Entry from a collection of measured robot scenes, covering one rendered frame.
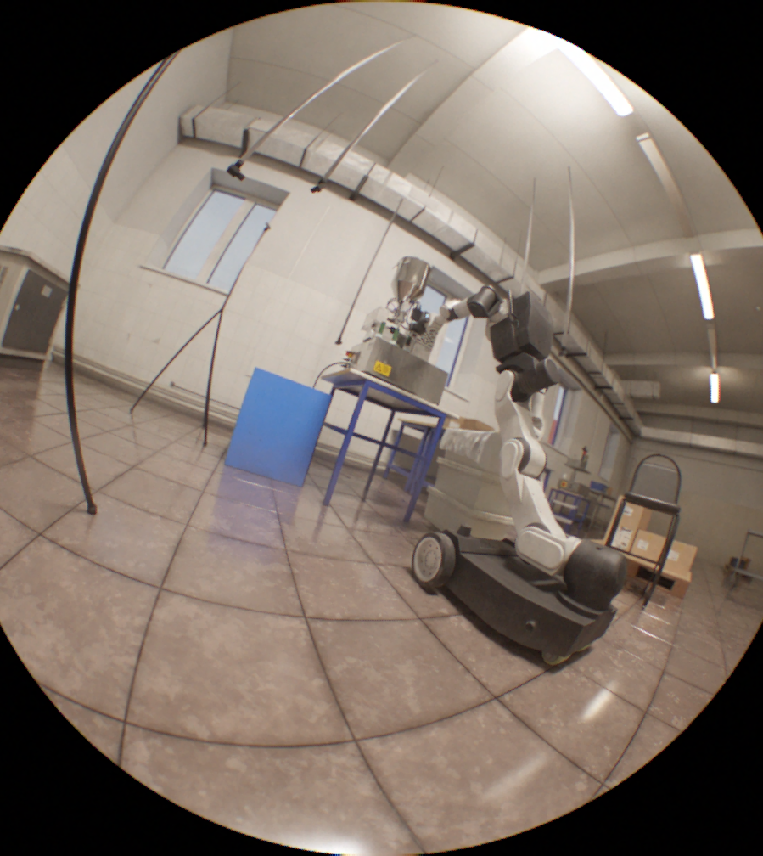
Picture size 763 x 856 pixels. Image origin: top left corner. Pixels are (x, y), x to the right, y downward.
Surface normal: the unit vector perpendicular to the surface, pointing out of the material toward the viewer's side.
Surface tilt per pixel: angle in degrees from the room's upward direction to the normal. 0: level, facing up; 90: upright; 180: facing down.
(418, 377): 90
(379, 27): 180
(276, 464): 90
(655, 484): 77
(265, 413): 90
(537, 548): 90
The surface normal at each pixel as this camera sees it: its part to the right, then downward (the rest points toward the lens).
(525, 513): -0.88, -0.32
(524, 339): -0.85, 0.09
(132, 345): 0.40, 0.11
